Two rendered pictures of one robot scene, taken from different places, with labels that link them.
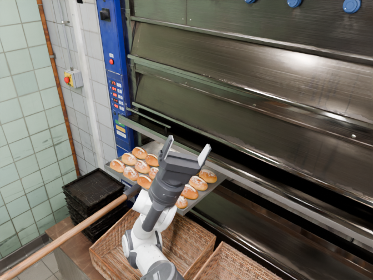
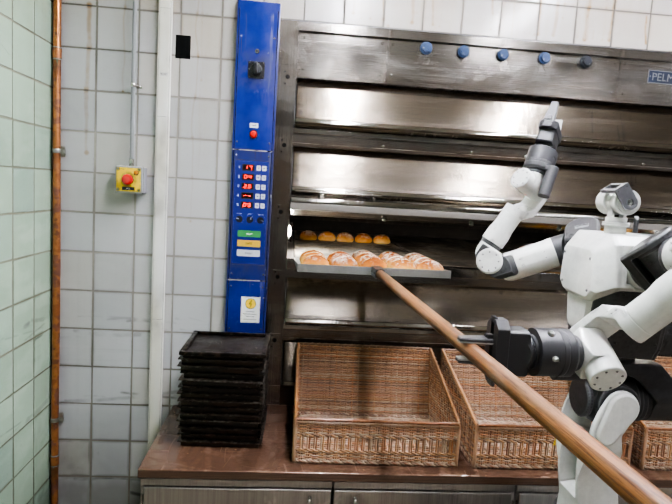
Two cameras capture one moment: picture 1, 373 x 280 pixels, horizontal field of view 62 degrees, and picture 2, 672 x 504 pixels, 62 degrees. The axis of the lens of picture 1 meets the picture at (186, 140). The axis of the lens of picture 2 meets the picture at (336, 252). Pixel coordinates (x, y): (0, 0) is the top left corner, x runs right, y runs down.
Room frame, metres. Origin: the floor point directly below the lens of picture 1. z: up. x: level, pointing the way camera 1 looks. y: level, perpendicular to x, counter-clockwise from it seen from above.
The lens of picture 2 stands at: (-0.08, 1.73, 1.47)
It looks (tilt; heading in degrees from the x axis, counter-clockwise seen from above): 6 degrees down; 314
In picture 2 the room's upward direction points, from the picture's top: 4 degrees clockwise
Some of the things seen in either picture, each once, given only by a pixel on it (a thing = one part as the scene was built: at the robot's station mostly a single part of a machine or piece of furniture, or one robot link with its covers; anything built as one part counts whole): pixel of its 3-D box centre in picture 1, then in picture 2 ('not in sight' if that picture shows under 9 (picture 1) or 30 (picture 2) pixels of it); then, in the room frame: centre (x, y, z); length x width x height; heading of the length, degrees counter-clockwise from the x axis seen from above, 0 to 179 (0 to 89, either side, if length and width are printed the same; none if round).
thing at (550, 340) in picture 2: not in sight; (522, 351); (0.36, 0.77, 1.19); 0.12 x 0.10 x 0.13; 49
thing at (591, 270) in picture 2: not in sight; (632, 286); (0.35, 0.18, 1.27); 0.34 x 0.30 x 0.36; 132
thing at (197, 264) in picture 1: (151, 251); (369, 398); (1.18, 0.20, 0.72); 0.56 x 0.49 x 0.28; 48
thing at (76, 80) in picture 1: (73, 78); (131, 179); (1.96, 0.75, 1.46); 0.10 x 0.07 x 0.10; 49
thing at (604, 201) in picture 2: not in sight; (616, 206); (0.40, 0.22, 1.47); 0.10 x 0.07 x 0.09; 132
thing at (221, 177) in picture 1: (165, 170); (367, 264); (1.30, 0.11, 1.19); 0.55 x 0.36 x 0.03; 50
